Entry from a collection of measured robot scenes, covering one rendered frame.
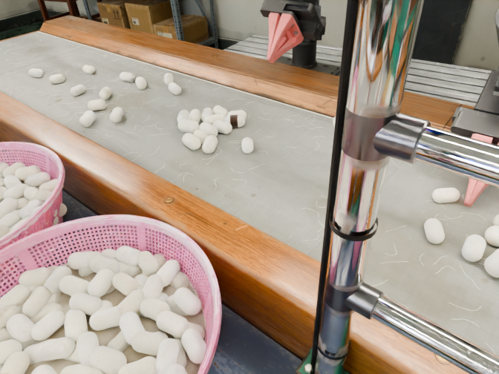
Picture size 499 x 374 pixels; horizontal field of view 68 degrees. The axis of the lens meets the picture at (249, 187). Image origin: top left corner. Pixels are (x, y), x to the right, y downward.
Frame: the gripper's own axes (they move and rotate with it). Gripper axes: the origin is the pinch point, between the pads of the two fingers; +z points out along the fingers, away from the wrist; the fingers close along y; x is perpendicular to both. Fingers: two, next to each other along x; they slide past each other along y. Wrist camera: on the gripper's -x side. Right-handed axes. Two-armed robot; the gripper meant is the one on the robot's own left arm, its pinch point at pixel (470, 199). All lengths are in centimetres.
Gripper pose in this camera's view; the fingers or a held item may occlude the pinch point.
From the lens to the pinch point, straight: 49.9
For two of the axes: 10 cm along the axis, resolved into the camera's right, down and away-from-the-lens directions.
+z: -4.4, 9.0, -0.4
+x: 4.5, 2.6, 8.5
